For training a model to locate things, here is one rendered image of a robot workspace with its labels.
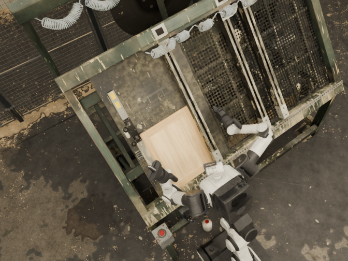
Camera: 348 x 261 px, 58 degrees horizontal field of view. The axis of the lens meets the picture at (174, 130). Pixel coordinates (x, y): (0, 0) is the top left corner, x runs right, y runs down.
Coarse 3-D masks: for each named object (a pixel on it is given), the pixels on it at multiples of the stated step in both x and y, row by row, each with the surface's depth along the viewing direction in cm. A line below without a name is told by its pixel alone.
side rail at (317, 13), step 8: (312, 0) 266; (312, 8) 269; (320, 8) 271; (312, 16) 274; (320, 16) 272; (320, 24) 274; (320, 32) 276; (320, 40) 281; (328, 40) 281; (328, 48) 282; (328, 56) 284; (328, 64) 288; (336, 64) 289; (328, 72) 293; (336, 72) 291; (336, 80) 293
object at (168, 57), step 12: (156, 36) 217; (168, 48) 216; (168, 60) 227; (180, 72) 232; (180, 84) 234; (192, 96) 239; (192, 108) 241; (204, 120) 247; (204, 132) 249; (216, 156) 257
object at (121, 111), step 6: (108, 96) 222; (114, 102) 221; (120, 102) 223; (120, 108) 224; (120, 114) 225; (126, 114) 226; (138, 144) 234; (144, 144) 236; (144, 150) 237; (144, 156) 237; (150, 156) 239; (150, 162) 240
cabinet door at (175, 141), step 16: (176, 112) 243; (160, 128) 240; (176, 128) 245; (192, 128) 250; (160, 144) 243; (176, 144) 248; (192, 144) 253; (160, 160) 245; (176, 160) 251; (192, 160) 256; (208, 160) 261; (176, 176) 253; (192, 176) 258
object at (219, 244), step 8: (224, 232) 302; (216, 240) 299; (224, 240) 298; (256, 240) 297; (208, 248) 294; (216, 248) 293; (224, 248) 295; (256, 248) 294; (208, 256) 299; (216, 256) 293; (224, 256) 293; (232, 256) 292; (264, 256) 289
